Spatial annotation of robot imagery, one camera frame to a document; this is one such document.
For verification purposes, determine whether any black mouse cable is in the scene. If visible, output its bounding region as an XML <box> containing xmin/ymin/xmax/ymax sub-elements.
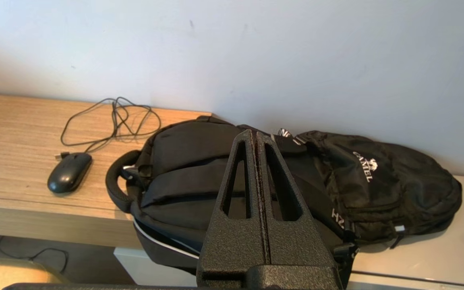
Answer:
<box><xmin>54</xmin><ymin>97</ymin><xmax>162</xmax><ymax>160</ymax></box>

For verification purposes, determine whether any black Camel logo backpack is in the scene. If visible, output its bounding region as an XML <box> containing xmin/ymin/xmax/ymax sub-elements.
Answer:
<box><xmin>294</xmin><ymin>129</ymin><xmax>463</xmax><ymax>247</ymax></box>

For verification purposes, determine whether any large black HZ backpack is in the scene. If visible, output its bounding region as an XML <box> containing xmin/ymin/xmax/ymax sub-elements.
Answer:
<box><xmin>105</xmin><ymin>116</ymin><xmax>360</xmax><ymax>289</ymax></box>

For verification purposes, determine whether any black computer mouse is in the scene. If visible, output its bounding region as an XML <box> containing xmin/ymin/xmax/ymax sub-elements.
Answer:
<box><xmin>47</xmin><ymin>152</ymin><xmax>93</xmax><ymax>194</ymax></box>

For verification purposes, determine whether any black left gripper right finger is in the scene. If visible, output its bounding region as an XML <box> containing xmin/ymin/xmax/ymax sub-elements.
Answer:
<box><xmin>248</xmin><ymin>131</ymin><xmax>342</xmax><ymax>290</ymax></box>

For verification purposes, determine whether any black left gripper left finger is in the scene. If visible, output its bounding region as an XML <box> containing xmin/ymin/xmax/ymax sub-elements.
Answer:
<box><xmin>196</xmin><ymin>129</ymin><xmax>271</xmax><ymax>288</ymax></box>

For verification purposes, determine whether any wooden desk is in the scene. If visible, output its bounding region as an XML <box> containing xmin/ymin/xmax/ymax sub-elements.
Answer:
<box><xmin>0</xmin><ymin>93</ymin><xmax>215</xmax><ymax>249</ymax></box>

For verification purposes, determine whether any black floor cable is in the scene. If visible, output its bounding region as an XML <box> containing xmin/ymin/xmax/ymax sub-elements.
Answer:
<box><xmin>0</xmin><ymin>236</ymin><xmax>69</xmax><ymax>274</ymax></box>

